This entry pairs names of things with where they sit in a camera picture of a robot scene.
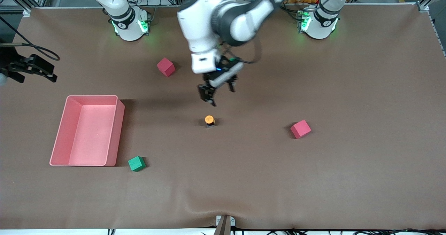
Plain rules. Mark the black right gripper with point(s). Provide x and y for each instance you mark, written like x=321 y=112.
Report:
x=10 y=66

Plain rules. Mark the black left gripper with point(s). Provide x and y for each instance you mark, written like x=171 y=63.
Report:
x=223 y=75

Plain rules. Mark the orange capped push button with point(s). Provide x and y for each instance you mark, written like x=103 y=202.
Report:
x=209 y=119

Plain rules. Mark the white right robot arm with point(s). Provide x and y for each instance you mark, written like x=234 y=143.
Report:
x=129 y=26

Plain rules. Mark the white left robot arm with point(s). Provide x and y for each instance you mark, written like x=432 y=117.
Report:
x=202 y=26

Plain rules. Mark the pink foam cube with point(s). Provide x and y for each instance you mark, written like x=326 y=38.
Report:
x=300 y=129
x=165 y=67

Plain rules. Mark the pink plastic bin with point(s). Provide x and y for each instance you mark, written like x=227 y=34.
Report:
x=90 y=137

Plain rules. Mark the brown table mat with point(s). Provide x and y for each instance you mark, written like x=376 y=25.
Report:
x=223 y=179

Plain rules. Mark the green foam cube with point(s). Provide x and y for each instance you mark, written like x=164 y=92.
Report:
x=136 y=163

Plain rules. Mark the metal table edge bracket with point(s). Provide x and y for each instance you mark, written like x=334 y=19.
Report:
x=224 y=224

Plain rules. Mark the aluminium frame corner bracket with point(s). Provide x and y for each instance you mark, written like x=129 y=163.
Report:
x=423 y=7

